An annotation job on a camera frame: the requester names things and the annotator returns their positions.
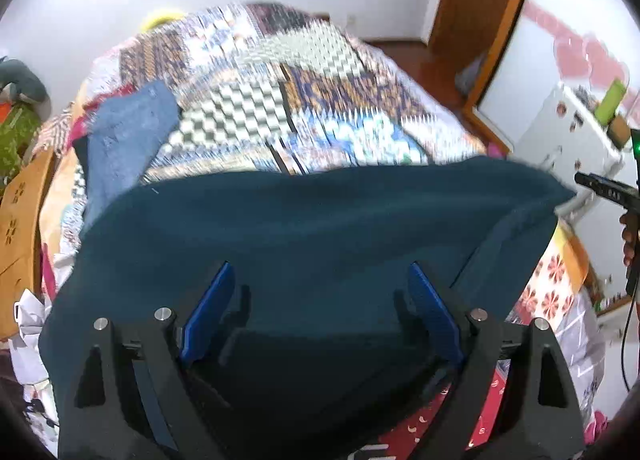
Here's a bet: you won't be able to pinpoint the dark teal sweatpants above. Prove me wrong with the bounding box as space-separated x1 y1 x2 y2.
40 157 570 459

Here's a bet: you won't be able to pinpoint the person's right hand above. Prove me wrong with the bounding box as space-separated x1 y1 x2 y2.
620 212 639 268

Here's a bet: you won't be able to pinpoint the white cabinet with stickers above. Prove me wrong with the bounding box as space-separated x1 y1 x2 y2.
512 83 634 296

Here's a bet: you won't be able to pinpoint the green bottle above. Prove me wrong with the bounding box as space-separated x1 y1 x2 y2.
593 78 627 128

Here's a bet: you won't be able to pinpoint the folded blue jeans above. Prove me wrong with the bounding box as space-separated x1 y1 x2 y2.
74 80 180 232

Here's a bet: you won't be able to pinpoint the green patterned storage bag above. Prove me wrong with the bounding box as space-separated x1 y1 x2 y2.
0 102 41 189

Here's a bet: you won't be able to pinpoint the grey neck pillow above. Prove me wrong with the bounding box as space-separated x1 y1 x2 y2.
0 56 47 104

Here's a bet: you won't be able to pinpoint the colourful patchwork bed quilt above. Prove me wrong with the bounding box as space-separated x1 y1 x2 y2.
39 2 609 460

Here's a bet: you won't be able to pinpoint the yellow hoop behind bed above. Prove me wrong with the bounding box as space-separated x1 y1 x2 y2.
139 14 184 33

